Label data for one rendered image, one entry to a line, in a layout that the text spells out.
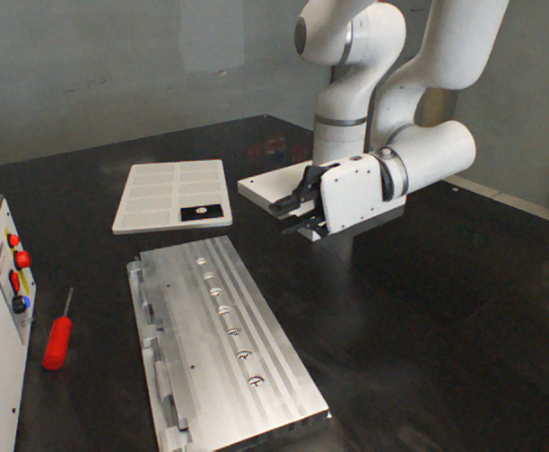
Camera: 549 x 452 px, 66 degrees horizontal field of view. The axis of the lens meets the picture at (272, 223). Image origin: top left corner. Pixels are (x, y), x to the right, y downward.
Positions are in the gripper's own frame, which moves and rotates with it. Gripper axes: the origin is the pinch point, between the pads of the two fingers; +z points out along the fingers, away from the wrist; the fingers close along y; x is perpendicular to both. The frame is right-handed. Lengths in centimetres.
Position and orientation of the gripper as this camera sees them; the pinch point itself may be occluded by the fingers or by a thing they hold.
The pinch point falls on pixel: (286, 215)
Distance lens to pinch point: 63.6
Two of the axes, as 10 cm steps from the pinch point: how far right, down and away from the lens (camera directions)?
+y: 2.1, 8.0, 5.6
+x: -3.7, -4.6, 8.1
